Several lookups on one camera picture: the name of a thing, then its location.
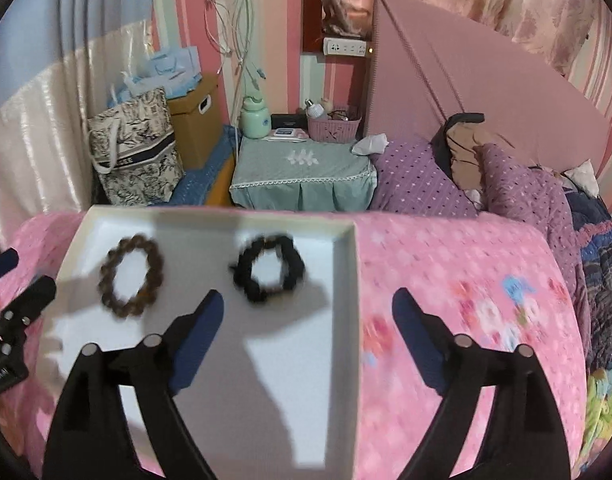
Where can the purple dotted pillow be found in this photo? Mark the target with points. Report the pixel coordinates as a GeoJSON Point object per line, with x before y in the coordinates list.
{"type": "Point", "coordinates": [416, 180]}

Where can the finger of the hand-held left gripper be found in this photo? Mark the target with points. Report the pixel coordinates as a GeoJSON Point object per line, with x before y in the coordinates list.
{"type": "Point", "coordinates": [3, 262]}
{"type": "Point", "coordinates": [30, 297]}

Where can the brown cloth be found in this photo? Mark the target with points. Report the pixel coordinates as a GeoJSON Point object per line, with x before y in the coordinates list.
{"type": "Point", "coordinates": [473, 152]}

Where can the dark patterned quilt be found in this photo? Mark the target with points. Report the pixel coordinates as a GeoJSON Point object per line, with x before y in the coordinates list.
{"type": "Point", "coordinates": [603, 270]}

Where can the white cloth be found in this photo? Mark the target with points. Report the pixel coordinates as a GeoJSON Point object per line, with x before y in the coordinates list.
{"type": "Point", "coordinates": [583, 175]}

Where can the pink woven plastic basket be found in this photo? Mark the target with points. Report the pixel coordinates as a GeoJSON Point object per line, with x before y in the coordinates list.
{"type": "Point", "coordinates": [333, 130]}

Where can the nightstand with green cloth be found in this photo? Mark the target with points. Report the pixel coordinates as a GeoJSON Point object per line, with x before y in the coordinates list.
{"type": "Point", "coordinates": [296, 180]}

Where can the pink floral blanket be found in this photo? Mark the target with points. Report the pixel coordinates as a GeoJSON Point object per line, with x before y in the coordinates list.
{"type": "Point", "coordinates": [461, 260]}

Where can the white tissue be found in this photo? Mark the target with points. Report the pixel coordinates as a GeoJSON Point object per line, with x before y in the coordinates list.
{"type": "Point", "coordinates": [370, 144]}

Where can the brown cardboard storage box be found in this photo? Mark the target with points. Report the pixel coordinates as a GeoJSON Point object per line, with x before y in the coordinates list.
{"type": "Point", "coordinates": [195, 125]}

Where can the white shallow cardboard box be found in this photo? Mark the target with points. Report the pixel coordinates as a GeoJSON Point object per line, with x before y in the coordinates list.
{"type": "Point", "coordinates": [286, 360]}

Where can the purple dotted blanket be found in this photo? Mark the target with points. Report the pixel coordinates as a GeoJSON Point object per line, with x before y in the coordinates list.
{"type": "Point", "coordinates": [526, 195]}

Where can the white power strip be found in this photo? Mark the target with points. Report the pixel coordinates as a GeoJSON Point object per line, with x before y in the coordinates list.
{"type": "Point", "coordinates": [346, 46]}

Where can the pink padded headboard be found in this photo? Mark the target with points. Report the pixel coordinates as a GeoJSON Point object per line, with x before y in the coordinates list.
{"type": "Point", "coordinates": [436, 85]}

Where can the pink floral curtain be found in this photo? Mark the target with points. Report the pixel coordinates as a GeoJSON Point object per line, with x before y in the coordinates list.
{"type": "Point", "coordinates": [461, 0]}

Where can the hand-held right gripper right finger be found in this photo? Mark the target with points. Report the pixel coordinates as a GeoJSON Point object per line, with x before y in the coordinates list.
{"type": "Point", "coordinates": [416, 340]}

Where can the pale green bottle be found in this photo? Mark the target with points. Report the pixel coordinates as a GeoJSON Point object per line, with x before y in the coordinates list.
{"type": "Point", "coordinates": [255, 122]}

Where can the light blue paper bags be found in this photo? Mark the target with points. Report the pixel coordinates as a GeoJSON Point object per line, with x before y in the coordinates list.
{"type": "Point", "coordinates": [170, 70]}

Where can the flat white box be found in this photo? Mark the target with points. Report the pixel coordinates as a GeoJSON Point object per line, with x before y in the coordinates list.
{"type": "Point", "coordinates": [290, 134]}

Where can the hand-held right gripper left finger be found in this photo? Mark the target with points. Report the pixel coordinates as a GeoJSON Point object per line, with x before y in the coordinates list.
{"type": "Point", "coordinates": [200, 340]}

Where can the black garment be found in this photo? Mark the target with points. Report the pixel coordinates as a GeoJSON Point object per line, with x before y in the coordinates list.
{"type": "Point", "coordinates": [442, 147]}

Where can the white satin curtain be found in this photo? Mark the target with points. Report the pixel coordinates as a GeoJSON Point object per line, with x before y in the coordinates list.
{"type": "Point", "coordinates": [30, 135]}

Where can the green printed cloth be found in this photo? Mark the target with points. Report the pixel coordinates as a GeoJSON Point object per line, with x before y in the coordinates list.
{"type": "Point", "coordinates": [606, 410]}

